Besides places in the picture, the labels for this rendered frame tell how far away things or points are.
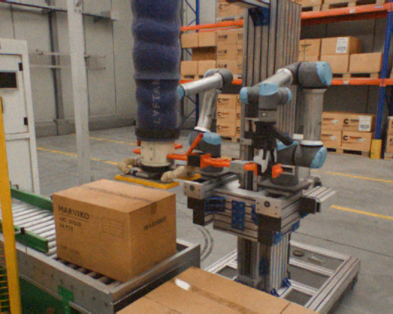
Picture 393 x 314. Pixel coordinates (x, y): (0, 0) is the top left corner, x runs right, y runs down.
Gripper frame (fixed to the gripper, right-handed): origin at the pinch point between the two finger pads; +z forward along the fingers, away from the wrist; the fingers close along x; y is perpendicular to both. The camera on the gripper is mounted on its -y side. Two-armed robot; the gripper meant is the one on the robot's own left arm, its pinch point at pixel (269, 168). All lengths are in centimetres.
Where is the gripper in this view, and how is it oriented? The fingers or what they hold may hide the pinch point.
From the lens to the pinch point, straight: 165.3
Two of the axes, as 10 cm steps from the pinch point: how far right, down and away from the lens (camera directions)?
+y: -8.2, -1.2, 5.7
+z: 0.0, 9.8, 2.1
